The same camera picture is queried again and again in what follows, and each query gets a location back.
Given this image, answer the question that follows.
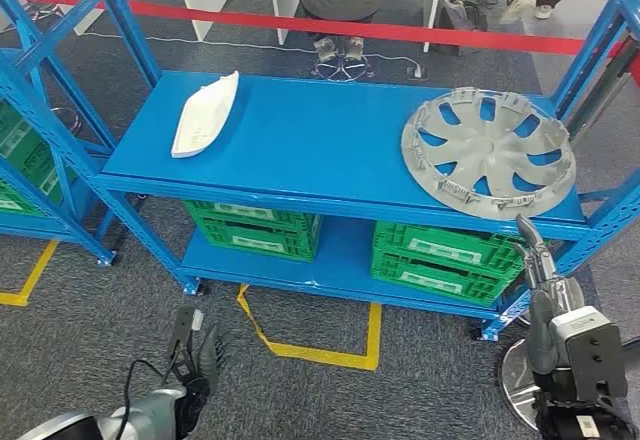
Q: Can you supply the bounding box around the grey metal post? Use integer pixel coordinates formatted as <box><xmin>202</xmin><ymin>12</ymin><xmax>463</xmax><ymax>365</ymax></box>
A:
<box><xmin>565</xmin><ymin>39</ymin><xmax>639</xmax><ymax>147</ymax></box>

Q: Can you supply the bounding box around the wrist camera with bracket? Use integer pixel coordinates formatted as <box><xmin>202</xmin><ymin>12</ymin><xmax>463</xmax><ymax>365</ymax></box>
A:
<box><xmin>167</xmin><ymin>305</ymin><xmax>205</xmax><ymax>386</ymax></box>
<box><xmin>549</xmin><ymin>305</ymin><xmax>629</xmax><ymax>404</ymax></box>

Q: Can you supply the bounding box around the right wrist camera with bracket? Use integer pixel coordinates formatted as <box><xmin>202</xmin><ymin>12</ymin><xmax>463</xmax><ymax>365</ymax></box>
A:
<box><xmin>549</xmin><ymin>305</ymin><xmax>629</xmax><ymax>404</ymax></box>

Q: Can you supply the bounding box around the white plastic trim part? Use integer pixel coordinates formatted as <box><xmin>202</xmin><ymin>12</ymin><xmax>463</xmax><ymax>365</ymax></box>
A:
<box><xmin>171</xmin><ymin>70</ymin><xmax>240</xmax><ymax>159</ymax></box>

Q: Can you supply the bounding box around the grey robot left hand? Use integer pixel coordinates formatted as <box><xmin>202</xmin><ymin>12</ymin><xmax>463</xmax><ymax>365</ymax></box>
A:
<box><xmin>176</xmin><ymin>324</ymin><xmax>227</xmax><ymax>440</ymax></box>

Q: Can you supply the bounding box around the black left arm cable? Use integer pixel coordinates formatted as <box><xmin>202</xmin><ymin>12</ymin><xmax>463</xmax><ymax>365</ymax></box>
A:
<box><xmin>122</xmin><ymin>357</ymin><xmax>177</xmax><ymax>440</ymax></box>

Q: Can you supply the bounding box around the red barrier tape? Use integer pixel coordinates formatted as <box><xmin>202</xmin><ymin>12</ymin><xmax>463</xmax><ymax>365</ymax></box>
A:
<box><xmin>8</xmin><ymin>0</ymin><xmax>640</xmax><ymax>88</ymax></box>

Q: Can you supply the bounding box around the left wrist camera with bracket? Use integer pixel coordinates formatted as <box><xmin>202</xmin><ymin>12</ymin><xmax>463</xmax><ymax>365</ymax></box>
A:
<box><xmin>167</xmin><ymin>305</ymin><xmax>205</xmax><ymax>386</ymax></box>

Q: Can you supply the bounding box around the blue metal shelf rack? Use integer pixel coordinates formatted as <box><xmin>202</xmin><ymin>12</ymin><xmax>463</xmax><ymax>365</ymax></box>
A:
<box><xmin>0</xmin><ymin>0</ymin><xmax>640</xmax><ymax>344</ymax></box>
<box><xmin>0</xmin><ymin>0</ymin><xmax>118</xmax><ymax>267</ymax></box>

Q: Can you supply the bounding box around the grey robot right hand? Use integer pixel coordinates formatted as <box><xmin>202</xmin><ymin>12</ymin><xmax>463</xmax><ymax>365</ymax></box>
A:
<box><xmin>515</xmin><ymin>214</ymin><xmax>587</xmax><ymax>377</ymax></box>

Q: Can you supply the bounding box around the chrome base stool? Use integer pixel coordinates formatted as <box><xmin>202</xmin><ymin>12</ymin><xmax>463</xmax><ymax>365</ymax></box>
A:
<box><xmin>309</xmin><ymin>51</ymin><xmax>376</xmax><ymax>85</ymax></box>

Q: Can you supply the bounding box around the silver plastic wheel hubcap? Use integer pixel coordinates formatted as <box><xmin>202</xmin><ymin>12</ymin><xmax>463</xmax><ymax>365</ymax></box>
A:
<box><xmin>401</xmin><ymin>87</ymin><xmax>577</xmax><ymax>221</ymax></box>

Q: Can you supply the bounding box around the black and grey bag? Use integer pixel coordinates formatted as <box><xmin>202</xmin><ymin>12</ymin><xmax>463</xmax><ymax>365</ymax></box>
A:
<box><xmin>432</xmin><ymin>0</ymin><xmax>489</xmax><ymax>58</ymax></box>

